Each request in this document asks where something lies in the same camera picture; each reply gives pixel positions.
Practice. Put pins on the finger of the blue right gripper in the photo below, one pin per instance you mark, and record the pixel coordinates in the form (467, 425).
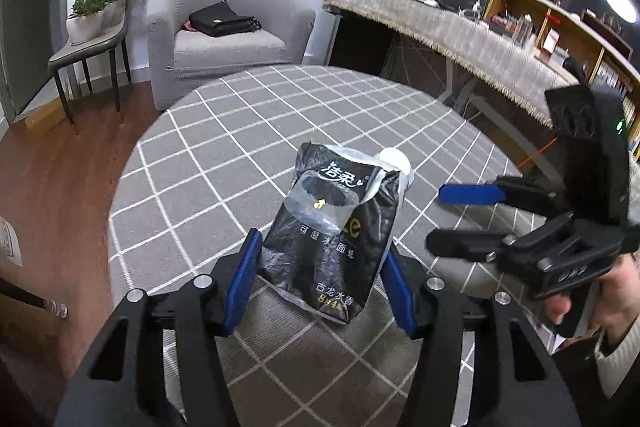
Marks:
(471, 194)

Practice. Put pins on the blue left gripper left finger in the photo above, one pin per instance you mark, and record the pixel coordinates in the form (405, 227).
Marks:
(242, 280)

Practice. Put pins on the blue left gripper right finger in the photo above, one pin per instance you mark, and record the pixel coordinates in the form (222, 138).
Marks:
(398, 292)

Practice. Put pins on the white plastic cup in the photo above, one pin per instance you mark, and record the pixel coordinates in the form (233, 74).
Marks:
(394, 157)

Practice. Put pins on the black tissue pack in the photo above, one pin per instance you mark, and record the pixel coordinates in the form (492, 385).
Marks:
(332, 232)

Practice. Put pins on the person's right hand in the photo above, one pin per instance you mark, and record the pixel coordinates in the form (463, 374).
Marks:
(616, 312)

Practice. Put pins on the beige fringed desk cloth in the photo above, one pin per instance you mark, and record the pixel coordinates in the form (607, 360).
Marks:
(505, 67)

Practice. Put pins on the wooden desk shelf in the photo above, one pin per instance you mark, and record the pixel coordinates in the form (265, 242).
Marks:
(594, 46)

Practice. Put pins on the grey armchair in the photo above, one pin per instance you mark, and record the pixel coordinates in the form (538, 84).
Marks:
(182, 58)

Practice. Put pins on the beige side tablecloth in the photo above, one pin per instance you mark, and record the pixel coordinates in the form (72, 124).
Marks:
(9, 246)

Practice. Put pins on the black handbag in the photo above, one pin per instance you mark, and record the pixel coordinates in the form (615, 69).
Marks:
(219, 20)

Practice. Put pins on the potted green plant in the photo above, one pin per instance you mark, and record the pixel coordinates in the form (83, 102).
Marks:
(105, 6)

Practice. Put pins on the grey dining chair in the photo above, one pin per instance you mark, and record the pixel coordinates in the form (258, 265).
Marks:
(112, 39)

